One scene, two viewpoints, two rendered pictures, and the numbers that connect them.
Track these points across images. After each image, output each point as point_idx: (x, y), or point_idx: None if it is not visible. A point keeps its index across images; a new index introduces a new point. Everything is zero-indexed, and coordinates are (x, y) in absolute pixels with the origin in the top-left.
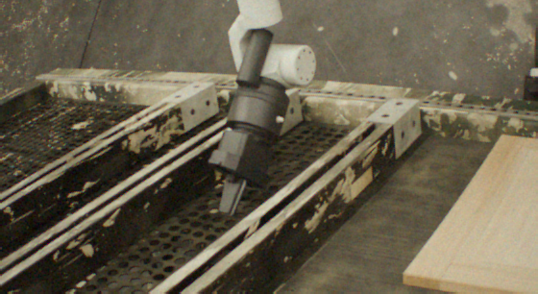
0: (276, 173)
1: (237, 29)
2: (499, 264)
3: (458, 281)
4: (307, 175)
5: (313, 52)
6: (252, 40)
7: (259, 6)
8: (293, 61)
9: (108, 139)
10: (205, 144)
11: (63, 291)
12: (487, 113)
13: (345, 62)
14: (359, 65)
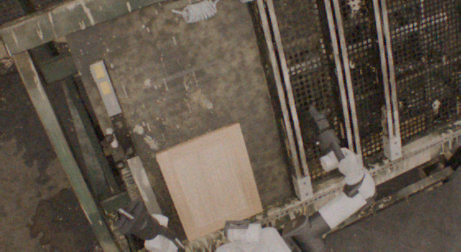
0: (397, 182)
1: (349, 156)
2: (214, 144)
3: (221, 131)
4: (297, 135)
5: (423, 244)
6: (342, 156)
7: (344, 165)
8: (325, 161)
9: (388, 100)
10: (348, 125)
11: (323, 38)
12: (272, 214)
13: (403, 248)
14: (395, 251)
